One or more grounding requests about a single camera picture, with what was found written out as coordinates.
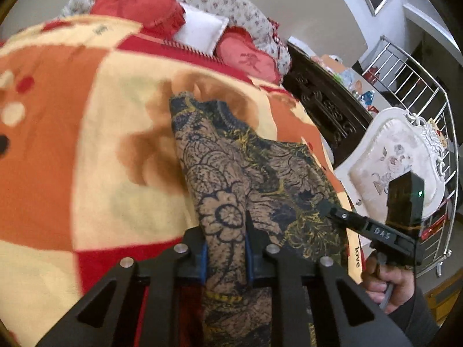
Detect floral brown blue garment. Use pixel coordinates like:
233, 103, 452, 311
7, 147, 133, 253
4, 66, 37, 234
170, 93, 348, 346

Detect dark sleeve forearm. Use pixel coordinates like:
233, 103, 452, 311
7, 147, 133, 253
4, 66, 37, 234
388, 288, 440, 346

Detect person's right hand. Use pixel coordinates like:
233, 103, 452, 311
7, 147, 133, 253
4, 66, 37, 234
361, 251, 415, 314

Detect white upholstered chair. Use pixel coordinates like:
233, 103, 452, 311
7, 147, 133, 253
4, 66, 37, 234
334, 107, 446, 222

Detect orange red cream blanket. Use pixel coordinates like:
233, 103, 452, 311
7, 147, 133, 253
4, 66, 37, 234
1, 16, 348, 346

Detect dark carved nightstand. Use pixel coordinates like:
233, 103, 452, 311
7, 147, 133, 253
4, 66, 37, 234
282, 44, 373, 167

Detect white metal rack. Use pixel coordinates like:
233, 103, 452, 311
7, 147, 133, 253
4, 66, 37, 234
361, 35, 461, 277

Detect right red heart cushion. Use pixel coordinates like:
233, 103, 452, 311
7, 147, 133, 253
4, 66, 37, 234
215, 27, 281, 84

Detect red heart cushion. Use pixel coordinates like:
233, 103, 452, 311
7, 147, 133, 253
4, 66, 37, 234
215, 27, 281, 84
90, 0, 185, 39

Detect white small pillow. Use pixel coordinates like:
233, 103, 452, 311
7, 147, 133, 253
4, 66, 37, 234
173, 2, 229, 55

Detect left red heart cushion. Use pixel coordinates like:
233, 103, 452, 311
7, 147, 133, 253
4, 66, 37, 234
90, 0, 185, 39

